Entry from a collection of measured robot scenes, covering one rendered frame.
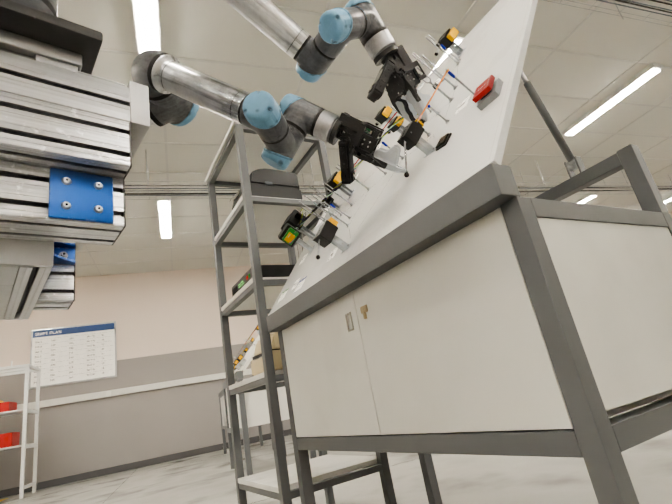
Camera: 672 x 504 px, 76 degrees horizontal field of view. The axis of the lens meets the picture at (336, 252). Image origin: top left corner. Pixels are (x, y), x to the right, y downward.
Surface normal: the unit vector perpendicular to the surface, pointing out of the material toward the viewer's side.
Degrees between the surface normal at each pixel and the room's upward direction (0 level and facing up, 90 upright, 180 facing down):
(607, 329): 90
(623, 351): 90
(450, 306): 90
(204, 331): 90
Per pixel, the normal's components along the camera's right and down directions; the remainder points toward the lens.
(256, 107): -0.19, -0.28
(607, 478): -0.86, 0.00
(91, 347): 0.32, -0.36
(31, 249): 0.62, -0.36
